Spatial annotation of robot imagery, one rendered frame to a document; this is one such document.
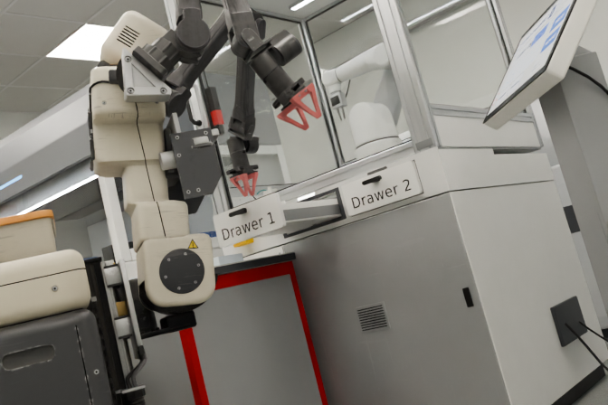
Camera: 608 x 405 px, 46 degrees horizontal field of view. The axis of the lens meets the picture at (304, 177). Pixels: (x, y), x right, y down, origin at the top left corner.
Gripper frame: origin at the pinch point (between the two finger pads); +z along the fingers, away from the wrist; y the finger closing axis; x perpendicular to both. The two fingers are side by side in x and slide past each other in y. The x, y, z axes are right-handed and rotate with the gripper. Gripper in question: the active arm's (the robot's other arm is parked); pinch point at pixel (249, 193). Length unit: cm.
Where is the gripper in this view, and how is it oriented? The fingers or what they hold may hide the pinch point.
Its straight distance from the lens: 247.7
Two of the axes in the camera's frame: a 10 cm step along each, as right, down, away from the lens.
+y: 6.0, -0.7, 8.0
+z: 2.6, 9.6, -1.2
